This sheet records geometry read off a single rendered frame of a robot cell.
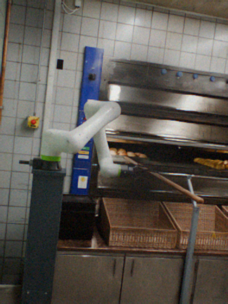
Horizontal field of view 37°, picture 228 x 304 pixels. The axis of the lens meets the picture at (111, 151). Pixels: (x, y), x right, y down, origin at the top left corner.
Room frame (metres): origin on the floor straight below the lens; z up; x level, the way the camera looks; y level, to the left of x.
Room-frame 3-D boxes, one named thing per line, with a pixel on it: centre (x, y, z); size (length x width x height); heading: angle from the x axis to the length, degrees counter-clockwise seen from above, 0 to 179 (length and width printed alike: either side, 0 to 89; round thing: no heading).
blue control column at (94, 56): (3.93, 0.44, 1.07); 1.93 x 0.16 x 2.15; 12
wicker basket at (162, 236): (2.86, -0.28, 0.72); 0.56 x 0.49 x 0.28; 102
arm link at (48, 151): (2.10, 0.36, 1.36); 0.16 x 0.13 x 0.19; 53
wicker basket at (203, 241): (2.97, -0.85, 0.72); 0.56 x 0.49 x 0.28; 103
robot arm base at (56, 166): (2.10, 0.42, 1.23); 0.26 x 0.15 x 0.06; 99
